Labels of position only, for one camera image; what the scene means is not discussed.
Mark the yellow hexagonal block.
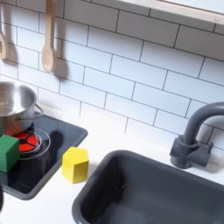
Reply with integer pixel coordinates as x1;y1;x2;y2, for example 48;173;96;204
61;146;90;185

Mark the green cube block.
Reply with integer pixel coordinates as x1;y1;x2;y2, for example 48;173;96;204
0;134;21;173

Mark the black stove top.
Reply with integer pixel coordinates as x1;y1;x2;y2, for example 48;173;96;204
0;114;89;201

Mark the dark grey tap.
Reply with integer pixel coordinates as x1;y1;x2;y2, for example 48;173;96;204
169;101;224;170

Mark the dark grey sink basin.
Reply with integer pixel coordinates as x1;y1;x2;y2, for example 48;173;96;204
71;150;224;224

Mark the wooden spoon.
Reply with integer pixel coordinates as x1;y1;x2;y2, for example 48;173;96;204
41;0;58;74

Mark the red stove burner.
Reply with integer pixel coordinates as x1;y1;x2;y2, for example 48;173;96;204
11;126;52;160

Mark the steel pot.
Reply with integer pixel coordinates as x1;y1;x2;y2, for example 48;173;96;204
0;80;45;137

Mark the wooden slotted spatula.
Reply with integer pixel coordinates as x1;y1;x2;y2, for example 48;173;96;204
0;5;8;60

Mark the white wall shelf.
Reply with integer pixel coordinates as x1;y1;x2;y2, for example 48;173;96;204
115;0;224;25

